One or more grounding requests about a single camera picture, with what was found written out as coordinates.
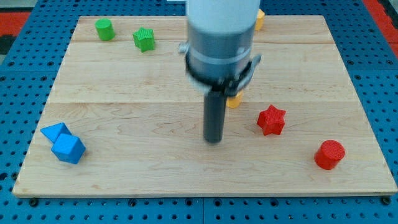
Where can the green cylinder block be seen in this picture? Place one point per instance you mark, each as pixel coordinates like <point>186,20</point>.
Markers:
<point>104,28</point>

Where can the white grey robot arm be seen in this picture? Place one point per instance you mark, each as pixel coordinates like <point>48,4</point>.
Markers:
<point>217,54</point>

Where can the light wooden board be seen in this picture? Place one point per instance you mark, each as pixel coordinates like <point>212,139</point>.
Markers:
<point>141,120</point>

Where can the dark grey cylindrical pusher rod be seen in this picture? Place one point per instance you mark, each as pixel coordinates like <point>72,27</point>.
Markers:
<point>213,116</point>

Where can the yellow block at top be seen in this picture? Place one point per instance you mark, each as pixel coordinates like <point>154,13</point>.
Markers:
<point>260,19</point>

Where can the green star block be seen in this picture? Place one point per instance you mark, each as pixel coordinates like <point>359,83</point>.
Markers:
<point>144,39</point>

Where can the blue triangle block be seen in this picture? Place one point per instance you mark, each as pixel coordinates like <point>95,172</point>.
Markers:
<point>54,131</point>

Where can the red cylinder block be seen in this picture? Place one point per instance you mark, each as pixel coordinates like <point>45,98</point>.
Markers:
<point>329,154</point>

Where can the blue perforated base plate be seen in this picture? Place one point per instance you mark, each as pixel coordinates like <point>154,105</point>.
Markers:
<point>31,65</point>

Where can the blue cube block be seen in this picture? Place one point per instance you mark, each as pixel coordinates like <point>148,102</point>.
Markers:
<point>68,148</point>

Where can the red star block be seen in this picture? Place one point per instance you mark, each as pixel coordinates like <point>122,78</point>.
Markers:
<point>271,120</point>

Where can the yellow block under arm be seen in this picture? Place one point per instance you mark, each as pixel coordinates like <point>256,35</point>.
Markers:
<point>234,101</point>

